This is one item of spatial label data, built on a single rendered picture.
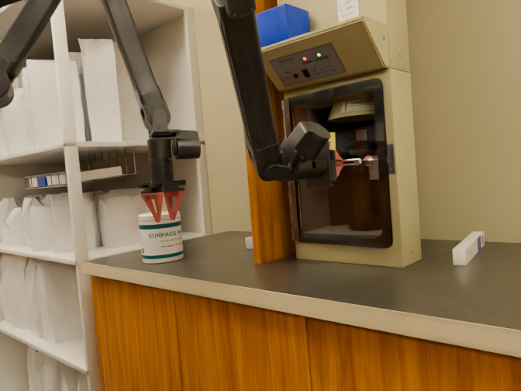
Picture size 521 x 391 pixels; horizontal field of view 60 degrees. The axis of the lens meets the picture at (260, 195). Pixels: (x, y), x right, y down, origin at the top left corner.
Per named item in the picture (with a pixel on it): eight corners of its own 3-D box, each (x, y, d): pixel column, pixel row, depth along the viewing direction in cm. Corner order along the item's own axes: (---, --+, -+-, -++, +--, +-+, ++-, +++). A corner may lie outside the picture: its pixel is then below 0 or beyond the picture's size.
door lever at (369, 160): (341, 168, 114) (340, 157, 114) (374, 165, 107) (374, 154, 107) (328, 169, 110) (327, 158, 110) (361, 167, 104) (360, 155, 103)
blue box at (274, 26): (281, 54, 125) (279, 21, 125) (312, 46, 119) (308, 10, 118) (257, 49, 118) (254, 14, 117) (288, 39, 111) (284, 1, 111)
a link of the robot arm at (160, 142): (145, 136, 114) (148, 134, 109) (172, 136, 117) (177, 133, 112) (147, 164, 115) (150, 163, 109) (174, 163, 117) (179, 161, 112)
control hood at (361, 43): (283, 92, 127) (280, 56, 127) (391, 67, 105) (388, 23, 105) (255, 88, 119) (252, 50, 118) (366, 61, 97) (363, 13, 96)
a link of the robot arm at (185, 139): (146, 116, 117) (151, 108, 109) (190, 115, 121) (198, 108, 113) (150, 162, 117) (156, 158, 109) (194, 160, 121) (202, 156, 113)
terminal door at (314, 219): (296, 241, 129) (285, 98, 126) (393, 249, 106) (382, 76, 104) (294, 242, 128) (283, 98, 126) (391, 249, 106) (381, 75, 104)
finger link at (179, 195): (188, 219, 115) (185, 181, 114) (164, 223, 110) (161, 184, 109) (171, 219, 119) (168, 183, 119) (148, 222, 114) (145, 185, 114)
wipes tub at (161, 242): (167, 254, 155) (163, 210, 154) (192, 257, 146) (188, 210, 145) (134, 261, 145) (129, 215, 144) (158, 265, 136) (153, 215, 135)
